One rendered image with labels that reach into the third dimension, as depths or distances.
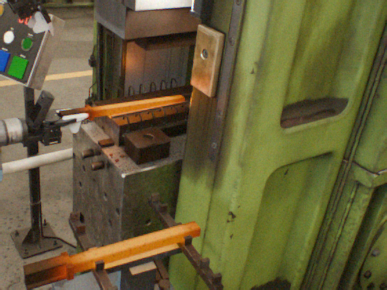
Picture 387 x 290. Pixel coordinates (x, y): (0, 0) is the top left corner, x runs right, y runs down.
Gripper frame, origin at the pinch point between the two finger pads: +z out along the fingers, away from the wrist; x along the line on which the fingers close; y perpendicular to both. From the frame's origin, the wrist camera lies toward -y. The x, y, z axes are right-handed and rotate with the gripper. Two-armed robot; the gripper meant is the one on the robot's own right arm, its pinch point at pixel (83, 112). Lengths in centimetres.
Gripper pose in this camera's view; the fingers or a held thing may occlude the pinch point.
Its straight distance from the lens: 149.2
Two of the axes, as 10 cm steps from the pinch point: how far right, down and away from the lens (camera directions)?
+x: 5.0, 4.5, -7.4
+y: -0.9, 8.8, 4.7
